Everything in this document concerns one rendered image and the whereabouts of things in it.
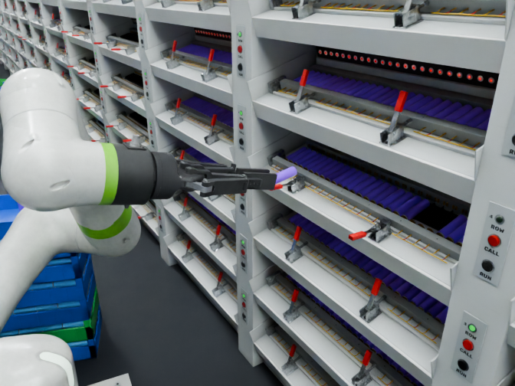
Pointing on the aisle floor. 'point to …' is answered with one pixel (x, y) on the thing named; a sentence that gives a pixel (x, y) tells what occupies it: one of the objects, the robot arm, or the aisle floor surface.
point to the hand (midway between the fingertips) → (255, 178)
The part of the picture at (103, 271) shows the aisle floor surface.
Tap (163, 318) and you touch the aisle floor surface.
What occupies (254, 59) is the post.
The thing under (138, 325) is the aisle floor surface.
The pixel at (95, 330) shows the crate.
